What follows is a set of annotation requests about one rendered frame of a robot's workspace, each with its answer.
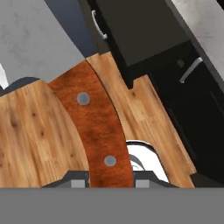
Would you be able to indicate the white round object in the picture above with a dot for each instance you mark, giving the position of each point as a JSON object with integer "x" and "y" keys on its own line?
{"x": 150, "y": 160}

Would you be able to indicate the open black drawer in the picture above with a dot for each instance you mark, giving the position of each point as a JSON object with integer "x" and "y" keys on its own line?
{"x": 140, "y": 32}

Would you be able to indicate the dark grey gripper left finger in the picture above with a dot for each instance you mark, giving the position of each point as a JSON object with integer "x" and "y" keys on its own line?
{"x": 78, "y": 178}

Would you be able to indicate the black cupboard door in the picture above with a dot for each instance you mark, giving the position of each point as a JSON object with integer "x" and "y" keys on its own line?
{"x": 198, "y": 122}

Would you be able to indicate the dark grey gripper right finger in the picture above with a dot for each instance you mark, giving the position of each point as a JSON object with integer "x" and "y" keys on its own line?
{"x": 143, "y": 178}

